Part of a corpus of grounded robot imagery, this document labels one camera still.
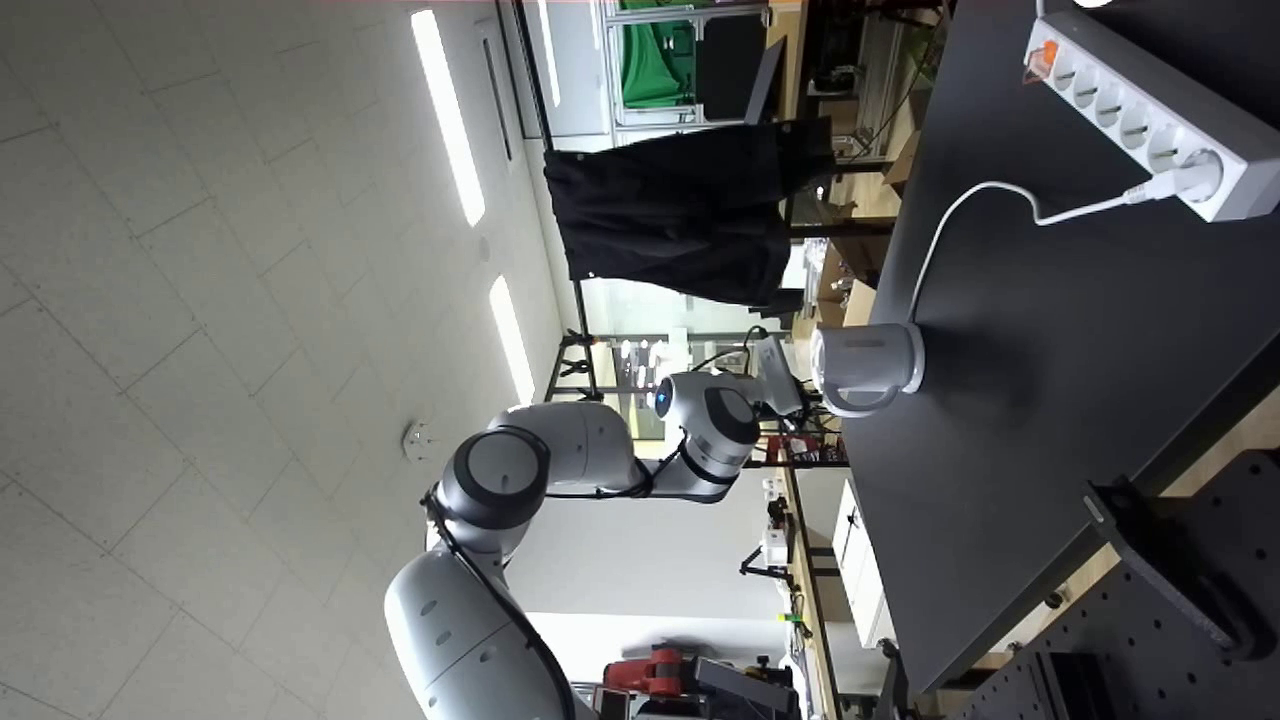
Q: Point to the red and black machine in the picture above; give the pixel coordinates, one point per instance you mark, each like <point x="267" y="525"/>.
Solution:
<point x="653" y="674"/>

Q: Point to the round white smoke detector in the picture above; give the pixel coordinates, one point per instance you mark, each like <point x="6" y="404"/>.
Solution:
<point x="417" y="441"/>

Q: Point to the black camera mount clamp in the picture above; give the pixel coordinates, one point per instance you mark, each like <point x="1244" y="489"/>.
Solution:
<point x="1172" y="567"/>

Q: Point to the black hanging cloth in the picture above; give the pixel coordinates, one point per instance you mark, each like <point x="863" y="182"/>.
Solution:
<point x="673" y="214"/>

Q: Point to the white power strip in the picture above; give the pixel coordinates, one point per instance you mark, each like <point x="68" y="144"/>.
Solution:
<point x="1144" y="115"/>

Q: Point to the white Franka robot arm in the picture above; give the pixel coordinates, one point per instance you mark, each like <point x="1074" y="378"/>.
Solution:
<point x="561" y="455"/>

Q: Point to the grey cylindrical cup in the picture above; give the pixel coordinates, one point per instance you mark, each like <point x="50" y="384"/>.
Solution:
<point x="872" y="366"/>

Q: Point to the person in green shirt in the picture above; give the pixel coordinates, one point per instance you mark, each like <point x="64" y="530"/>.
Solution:
<point x="650" y="56"/>

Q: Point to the short ceiling light strip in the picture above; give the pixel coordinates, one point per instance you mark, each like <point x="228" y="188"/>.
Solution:
<point x="515" y="341"/>

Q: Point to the white drawer cabinet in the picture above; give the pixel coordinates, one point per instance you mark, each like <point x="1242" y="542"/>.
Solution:
<point x="863" y="567"/>

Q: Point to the black perforated mounting board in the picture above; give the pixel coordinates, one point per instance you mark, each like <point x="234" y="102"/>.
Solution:
<point x="1172" y="624"/>

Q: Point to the long ceiling light strip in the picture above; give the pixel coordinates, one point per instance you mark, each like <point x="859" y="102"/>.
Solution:
<point x="450" y="115"/>

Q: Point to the black office chair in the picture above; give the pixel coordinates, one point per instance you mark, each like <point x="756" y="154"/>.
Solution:
<point x="734" y="64"/>

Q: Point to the white window frame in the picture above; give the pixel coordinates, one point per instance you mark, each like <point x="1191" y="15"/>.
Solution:
<point x="575" y="72"/>

